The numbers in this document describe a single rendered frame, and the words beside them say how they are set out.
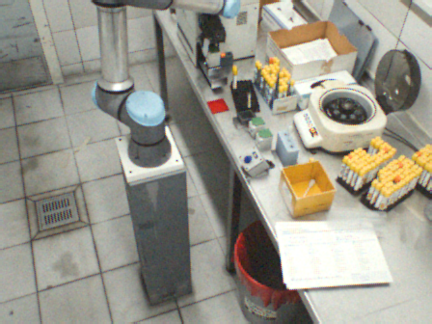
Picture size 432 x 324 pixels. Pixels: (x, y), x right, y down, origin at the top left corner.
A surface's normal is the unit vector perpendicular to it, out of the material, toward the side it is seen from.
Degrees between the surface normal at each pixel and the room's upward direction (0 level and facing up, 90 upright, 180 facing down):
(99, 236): 0
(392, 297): 0
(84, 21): 90
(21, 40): 90
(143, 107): 8
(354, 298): 0
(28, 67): 90
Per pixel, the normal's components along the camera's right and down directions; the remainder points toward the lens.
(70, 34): 0.34, 0.69
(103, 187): 0.01, -0.68
